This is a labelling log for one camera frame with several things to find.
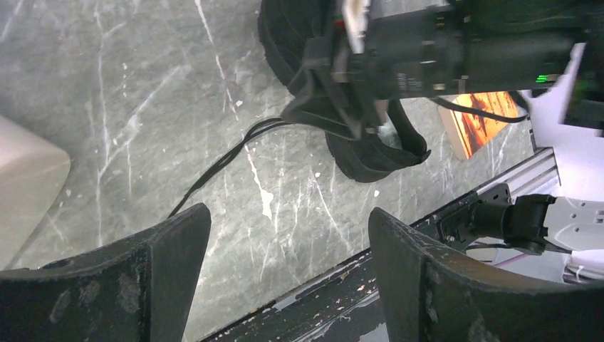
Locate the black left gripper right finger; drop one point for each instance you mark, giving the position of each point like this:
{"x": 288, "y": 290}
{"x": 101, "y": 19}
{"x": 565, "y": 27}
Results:
{"x": 431, "y": 292}

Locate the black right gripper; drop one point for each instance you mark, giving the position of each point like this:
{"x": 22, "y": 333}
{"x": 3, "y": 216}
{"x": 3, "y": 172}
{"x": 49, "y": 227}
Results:
{"x": 366, "y": 56}

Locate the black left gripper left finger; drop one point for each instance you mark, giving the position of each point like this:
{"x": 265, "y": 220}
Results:
{"x": 139, "y": 288}

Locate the black shoelace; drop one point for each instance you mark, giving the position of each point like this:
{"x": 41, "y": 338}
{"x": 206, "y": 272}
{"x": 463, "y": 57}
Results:
{"x": 254, "y": 132}

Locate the black shoe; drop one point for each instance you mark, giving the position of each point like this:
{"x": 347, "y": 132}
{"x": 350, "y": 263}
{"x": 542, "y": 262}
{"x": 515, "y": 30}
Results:
{"x": 286, "y": 29}

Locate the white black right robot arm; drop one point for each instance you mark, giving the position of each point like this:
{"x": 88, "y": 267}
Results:
{"x": 526, "y": 45}

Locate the orange book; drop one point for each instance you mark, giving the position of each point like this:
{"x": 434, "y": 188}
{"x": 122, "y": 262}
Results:
{"x": 468, "y": 132}

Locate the white cylindrical container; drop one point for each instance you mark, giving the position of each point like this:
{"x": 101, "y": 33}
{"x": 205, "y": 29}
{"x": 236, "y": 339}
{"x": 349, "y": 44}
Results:
{"x": 33, "y": 172}

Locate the aluminium frame rail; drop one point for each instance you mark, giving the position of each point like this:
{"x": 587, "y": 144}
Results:
{"x": 537, "y": 174}

